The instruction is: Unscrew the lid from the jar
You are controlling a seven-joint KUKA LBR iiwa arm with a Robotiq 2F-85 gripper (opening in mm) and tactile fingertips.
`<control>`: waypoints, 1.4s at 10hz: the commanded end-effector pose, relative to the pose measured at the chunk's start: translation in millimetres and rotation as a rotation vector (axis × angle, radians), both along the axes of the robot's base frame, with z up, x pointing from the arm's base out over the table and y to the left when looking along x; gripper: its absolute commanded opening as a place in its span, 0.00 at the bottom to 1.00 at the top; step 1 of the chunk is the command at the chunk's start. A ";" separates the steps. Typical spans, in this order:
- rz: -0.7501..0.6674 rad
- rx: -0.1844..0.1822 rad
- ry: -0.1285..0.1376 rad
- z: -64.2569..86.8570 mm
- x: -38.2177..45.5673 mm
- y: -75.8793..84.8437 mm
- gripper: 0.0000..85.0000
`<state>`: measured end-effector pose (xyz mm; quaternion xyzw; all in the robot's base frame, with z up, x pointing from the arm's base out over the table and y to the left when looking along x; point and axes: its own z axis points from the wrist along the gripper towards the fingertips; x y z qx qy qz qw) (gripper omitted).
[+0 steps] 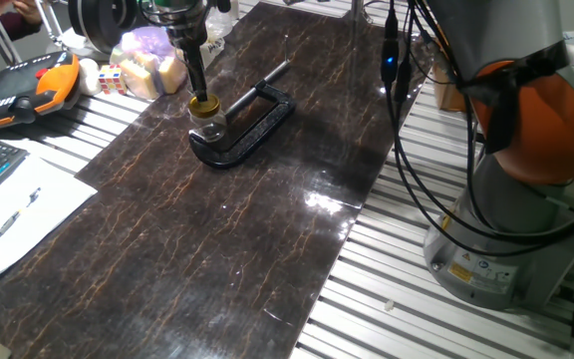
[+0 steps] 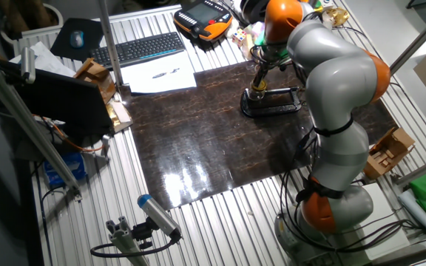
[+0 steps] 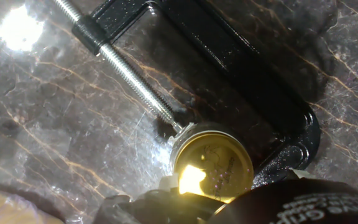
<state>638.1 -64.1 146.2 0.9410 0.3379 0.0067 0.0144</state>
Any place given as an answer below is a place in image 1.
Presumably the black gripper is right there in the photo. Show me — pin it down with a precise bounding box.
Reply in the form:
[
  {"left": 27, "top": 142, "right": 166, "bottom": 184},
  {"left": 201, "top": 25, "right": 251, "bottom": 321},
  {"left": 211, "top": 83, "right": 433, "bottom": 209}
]
[{"left": 166, "top": 7, "right": 211, "bottom": 104}]

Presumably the gold jar lid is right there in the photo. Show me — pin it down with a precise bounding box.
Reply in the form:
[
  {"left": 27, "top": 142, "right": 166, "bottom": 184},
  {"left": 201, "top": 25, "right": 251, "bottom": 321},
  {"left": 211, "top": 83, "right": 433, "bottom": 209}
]
[{"left": 187, "top": 93, "right": 222, "bottom": 120}]

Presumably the small glass jar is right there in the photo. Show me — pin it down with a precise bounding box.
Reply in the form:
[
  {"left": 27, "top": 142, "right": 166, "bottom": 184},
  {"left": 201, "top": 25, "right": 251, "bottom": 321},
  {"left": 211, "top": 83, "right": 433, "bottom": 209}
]
[{"left": 188, "top": 112, "right": 228, "bottom": 145}]

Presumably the bystander's hand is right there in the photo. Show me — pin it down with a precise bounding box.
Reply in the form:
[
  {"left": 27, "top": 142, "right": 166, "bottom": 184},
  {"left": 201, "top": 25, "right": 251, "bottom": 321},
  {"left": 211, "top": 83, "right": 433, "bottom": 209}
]
[{"left": 12, "top": 0, "right": 44, "bottom": 26}]

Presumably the clear plastic bag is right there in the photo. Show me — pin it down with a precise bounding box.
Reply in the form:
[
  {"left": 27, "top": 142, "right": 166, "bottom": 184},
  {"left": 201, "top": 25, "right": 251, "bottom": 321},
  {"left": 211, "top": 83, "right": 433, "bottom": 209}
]
[{"left": 200, "top": 0, "right": 241, "bottom": 69}]

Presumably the plastic bag of sponges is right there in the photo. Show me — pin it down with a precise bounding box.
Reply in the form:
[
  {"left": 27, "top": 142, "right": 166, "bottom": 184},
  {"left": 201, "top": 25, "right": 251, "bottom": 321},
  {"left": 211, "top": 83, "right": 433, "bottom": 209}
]
[{"left": 110, "top": 26, "right": 188, "bottom": 101}]

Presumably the black C-clamp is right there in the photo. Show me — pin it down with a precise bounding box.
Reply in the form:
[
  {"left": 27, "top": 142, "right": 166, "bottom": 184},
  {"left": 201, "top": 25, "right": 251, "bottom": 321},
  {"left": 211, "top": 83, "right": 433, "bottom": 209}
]
[{"left": 188, "top": 34, "right": 297, "bottom": 170}]

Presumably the Rubik's cube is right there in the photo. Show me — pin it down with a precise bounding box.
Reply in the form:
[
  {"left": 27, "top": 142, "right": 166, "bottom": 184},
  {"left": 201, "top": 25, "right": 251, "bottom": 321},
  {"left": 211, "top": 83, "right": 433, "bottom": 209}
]
[{"left": 98, "top": 64, "right": 128, "bottom": 96}]

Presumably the black filament spool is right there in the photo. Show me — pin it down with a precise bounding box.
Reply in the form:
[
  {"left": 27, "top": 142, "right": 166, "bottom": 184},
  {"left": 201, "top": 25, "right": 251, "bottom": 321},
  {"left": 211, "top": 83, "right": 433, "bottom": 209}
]
[{"left": 67, "top": 0, "right": 142, "bottom": 55}]

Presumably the dark marble pattern mat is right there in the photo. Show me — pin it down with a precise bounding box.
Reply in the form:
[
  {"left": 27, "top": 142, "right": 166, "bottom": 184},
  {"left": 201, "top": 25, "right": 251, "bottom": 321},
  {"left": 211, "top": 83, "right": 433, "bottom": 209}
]
[{"left": 0, "top": 0, "right": 440, "bottom": 359}]

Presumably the orange black teach pendant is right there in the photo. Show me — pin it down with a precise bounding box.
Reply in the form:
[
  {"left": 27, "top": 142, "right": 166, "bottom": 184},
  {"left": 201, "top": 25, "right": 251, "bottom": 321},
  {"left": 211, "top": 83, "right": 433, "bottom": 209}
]
[{"left": 0, "top": 51, "right": 82, "bottom": 132}]

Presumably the white paper sheet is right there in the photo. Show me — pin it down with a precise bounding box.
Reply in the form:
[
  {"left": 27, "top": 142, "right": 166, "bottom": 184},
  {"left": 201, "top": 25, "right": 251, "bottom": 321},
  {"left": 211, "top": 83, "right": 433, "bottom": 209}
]
[{"left": 0, "top": 132, "right": 99, "bottom": 291}]

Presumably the black pen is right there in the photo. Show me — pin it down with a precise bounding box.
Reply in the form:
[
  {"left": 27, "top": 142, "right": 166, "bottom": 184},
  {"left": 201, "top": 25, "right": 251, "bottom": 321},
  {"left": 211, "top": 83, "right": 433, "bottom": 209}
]
[{"left": 0, "top": 186, "right": 42, "bottom": 241}]

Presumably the brown cardboard box with inserts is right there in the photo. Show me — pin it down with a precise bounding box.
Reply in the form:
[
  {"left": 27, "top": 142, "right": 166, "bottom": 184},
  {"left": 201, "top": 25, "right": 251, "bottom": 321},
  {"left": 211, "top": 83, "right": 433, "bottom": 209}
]
[{"left": 430, "top": 47, "right": 470, "bottom": 114}]

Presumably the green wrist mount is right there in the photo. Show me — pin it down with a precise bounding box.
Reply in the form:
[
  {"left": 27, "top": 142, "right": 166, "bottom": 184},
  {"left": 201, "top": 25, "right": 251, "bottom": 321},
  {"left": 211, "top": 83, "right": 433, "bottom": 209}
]
[{"left": 154, "top": 0, "right": 191, "bottom": 14}]

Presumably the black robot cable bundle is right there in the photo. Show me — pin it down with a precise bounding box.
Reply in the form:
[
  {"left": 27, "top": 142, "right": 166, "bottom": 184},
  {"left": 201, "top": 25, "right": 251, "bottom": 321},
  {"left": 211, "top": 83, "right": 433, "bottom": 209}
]
[{"left": 379, "top": 0, "right": 574, "bottom": 258}]

